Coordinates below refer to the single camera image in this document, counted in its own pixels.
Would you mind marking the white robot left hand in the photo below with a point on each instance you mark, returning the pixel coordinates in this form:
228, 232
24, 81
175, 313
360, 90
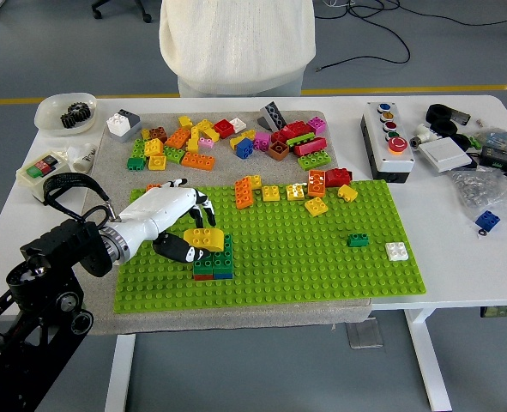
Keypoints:
158, 210

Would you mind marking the yellow curved brick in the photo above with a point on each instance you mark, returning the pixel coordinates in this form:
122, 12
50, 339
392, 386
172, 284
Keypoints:
208, 237

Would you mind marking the magenta square brick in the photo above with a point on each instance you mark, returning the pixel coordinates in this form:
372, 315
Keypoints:
261, 142

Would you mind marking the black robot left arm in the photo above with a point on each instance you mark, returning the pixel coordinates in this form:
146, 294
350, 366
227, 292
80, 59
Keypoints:
64, 244

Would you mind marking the orange long brick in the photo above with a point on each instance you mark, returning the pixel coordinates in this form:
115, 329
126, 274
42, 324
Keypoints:
316, 183
152, 187
243, 193
198, 161

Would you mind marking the yellow square brick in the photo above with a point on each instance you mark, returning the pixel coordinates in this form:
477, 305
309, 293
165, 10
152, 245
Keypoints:
157, 162
296, 192
315, 207
153, 147
270, 194

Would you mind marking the small dark green brick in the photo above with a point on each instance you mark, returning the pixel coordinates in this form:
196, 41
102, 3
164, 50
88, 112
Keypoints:
135, 164
358, 240

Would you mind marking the lime long brick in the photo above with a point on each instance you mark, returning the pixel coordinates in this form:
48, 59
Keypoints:
138, 148
315, 160

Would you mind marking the yellow narrow brick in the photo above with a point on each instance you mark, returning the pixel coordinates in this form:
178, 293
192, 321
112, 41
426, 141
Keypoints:
193, 141

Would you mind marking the small yellow brick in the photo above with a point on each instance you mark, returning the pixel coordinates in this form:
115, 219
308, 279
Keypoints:
347, 194
146, 134
255, 182
185, 122

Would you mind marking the red flat brick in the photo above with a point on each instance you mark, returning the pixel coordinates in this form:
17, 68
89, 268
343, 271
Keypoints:
202, 277

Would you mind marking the pink flat brick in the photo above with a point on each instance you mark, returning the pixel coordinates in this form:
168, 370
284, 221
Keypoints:
206, 143

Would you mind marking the blue flat brick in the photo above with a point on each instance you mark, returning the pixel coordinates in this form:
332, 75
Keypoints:
223, 276

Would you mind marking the white square brick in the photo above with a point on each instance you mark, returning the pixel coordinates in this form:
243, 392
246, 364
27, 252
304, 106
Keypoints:
118, 122
396, 251

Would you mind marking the red square brick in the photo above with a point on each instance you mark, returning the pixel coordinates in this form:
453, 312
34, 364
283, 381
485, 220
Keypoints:
224, 128

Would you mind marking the green studded baseplate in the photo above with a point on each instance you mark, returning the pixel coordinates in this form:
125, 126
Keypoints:
279, 257

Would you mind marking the brown square brick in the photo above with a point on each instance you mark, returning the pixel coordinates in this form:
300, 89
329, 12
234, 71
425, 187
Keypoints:
278, 150

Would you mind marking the grey patterned sloped brick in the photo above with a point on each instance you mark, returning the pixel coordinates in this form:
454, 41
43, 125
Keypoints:
272, 115

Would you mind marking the large red brick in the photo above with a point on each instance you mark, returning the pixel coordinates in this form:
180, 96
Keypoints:
293, 129

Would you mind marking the lime flat brick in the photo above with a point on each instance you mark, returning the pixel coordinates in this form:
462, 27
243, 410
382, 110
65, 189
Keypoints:
300, 139

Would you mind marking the red long brick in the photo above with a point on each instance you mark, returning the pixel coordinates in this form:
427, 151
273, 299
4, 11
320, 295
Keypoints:
309, 147

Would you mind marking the white plastic tube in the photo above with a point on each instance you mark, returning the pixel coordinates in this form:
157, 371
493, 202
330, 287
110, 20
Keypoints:
86, 156

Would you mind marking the black gear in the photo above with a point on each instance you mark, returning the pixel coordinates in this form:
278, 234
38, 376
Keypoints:
68, 121
80, 111

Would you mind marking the grey-brown mat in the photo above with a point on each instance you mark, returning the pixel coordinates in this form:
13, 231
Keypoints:
236, 322

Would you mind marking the white bowl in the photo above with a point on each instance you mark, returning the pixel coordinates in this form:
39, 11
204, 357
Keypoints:
49, 113

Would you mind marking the white table leg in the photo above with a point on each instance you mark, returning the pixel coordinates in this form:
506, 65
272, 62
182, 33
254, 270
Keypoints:
433, 369
120, 373

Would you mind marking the person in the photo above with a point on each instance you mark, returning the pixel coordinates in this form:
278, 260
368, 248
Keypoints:
236, 43

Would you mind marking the black office chair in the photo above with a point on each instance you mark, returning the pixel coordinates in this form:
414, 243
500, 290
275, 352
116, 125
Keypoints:
147, 17

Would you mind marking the grey button control box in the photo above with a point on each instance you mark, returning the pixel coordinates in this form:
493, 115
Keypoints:
386, 150

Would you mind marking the white pipe fitting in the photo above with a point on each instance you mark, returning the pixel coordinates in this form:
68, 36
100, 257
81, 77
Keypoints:
422, 135

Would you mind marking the grey black block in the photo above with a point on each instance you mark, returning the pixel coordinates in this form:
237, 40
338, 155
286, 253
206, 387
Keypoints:
461, 116

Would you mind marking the small green part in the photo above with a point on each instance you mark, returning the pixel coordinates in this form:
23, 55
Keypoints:
475, 141

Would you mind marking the clear bag of screws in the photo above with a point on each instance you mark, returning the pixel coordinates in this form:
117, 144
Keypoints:
489, 189

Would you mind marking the black power adapter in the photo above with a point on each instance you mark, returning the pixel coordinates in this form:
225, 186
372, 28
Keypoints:
499, 159

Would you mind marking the clear bag of parts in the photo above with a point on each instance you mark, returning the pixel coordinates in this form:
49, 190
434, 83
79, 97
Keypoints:
499, 138

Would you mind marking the table control panel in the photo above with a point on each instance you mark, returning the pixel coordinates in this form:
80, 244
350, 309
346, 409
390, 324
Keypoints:
504, 311

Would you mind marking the beige switch box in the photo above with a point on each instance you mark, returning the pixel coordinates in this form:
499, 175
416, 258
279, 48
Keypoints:
38, 169

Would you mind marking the white switch plate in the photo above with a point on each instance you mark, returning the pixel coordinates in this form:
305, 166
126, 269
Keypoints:
445, 155

